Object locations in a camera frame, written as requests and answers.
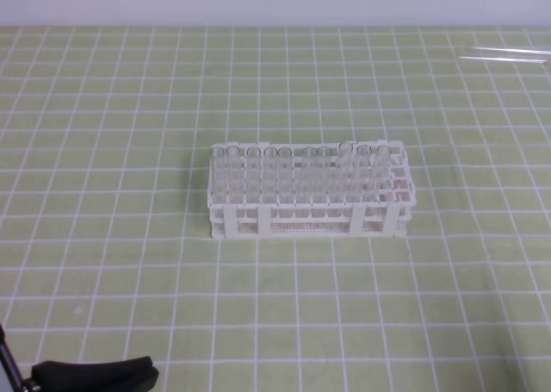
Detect clear test tube far right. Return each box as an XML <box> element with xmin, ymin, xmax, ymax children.
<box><xmin>471</xmin><ymin>47</ymin><xmax>551</xmax><ymax>56</ymax></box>

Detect clear glass test tube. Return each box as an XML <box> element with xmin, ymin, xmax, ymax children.
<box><xmin>368</xmin><ymin>145</ymin><xmax>391</xmax><ymax>202</ymax></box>

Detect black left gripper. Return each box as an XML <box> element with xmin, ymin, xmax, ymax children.
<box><xmin>0</xmin><ymin>327</ymin><xmax>158</xmax><ymax>392</ymax></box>

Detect green checkered tablecloth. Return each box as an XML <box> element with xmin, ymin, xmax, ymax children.
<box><xmin>1</xmin><ymin>28</ymin><xmax>550</xmax><ymax>391</ymax></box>

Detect white plastic test tube rack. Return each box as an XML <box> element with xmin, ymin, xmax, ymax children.
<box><xmin>207</xmin><ymin>140</ymin><xmax>417</xmax><ymax>240</ymax></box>

